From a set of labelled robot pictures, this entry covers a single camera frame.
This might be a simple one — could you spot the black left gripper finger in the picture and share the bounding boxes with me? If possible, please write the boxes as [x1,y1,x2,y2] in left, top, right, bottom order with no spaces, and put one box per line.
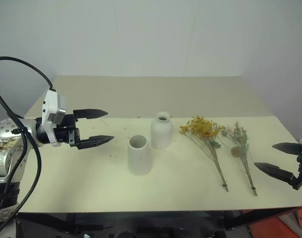
[73,108,109,121]
[76,135,115,150]

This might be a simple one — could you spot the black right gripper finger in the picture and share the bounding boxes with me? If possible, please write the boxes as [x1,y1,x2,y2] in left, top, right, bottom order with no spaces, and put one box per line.
[254,162,302,190]
[272,142,302,156]

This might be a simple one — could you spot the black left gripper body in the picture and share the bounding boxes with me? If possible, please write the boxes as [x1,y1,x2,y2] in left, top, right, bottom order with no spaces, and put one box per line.
[53,114,81,150]

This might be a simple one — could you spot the white tapered cylinder vase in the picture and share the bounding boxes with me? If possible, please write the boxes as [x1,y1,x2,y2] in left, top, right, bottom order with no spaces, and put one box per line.
[127,134,153,177]

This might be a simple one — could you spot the white bottle-shaped vase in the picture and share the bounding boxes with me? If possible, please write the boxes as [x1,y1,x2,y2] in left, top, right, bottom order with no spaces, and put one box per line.
[150,111,173,150]

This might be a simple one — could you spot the teal dried flower bunch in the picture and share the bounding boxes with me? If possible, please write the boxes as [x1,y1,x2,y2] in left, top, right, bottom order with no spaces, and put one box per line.
[220,121,258,197]

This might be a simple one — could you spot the orange box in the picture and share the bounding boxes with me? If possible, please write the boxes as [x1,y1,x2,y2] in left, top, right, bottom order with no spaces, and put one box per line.
[247,207,302,238]

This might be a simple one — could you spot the yellow dried flower bunch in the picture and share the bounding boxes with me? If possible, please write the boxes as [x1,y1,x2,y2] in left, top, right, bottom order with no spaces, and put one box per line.
[179,115,229,193]

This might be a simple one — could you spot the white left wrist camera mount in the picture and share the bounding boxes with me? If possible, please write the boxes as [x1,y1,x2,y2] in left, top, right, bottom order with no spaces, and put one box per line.
[41,89,67,147]

